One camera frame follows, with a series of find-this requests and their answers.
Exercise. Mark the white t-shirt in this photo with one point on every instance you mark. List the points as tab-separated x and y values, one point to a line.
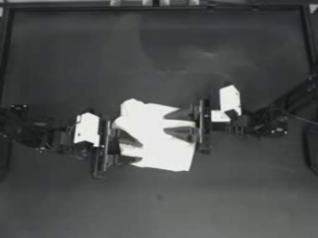
162	139

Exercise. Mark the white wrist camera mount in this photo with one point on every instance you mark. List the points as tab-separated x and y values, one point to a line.
227	103
87	128

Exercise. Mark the grey metal bracket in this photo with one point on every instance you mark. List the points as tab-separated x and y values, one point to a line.
147	2
115	2
165	2

